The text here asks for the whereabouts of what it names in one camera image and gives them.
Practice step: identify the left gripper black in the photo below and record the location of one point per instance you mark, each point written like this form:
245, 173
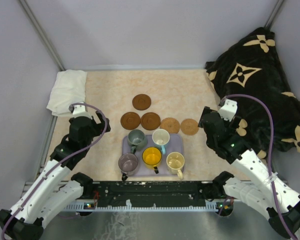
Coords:
99, 126

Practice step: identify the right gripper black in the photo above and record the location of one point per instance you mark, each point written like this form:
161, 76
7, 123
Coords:
231, 125

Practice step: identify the woven rattan coaster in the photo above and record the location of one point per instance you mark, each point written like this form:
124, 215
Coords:
171, 125
189, 127

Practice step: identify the dark brown wooden coaster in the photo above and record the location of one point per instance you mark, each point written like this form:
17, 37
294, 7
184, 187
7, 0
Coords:
141, 102

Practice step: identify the yellow mug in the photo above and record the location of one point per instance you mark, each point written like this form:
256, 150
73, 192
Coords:
152, 157

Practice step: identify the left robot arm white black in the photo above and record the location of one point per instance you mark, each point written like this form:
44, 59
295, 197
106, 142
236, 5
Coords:
27, 219

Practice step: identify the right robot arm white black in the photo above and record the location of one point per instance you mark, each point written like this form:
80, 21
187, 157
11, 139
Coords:
269, 195

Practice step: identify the white folded cloth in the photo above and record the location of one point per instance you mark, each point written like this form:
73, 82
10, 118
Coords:
69, 88

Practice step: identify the cream mug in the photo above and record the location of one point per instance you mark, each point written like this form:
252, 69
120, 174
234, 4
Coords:
175, 164

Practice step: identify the grey green mug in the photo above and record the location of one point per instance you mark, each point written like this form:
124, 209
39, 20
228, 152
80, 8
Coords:
137, 140

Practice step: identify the white light-blue mug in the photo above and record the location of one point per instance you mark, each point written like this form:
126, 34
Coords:
161, 138

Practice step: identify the purple mug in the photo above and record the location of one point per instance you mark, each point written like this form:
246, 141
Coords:
128, 164

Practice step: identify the black floral blanket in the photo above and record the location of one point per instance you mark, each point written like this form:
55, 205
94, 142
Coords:
252, 67

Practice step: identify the lavender plastic tray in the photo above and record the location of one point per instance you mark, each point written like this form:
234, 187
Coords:
175, 144

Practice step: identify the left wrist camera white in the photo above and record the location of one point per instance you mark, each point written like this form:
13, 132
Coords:
79, 109

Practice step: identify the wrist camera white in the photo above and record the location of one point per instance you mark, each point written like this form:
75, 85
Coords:
228, 109
79, 109

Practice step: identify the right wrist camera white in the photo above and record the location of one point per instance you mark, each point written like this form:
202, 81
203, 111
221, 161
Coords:
228, 109

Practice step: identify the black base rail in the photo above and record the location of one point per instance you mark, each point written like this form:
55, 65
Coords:
154, 193

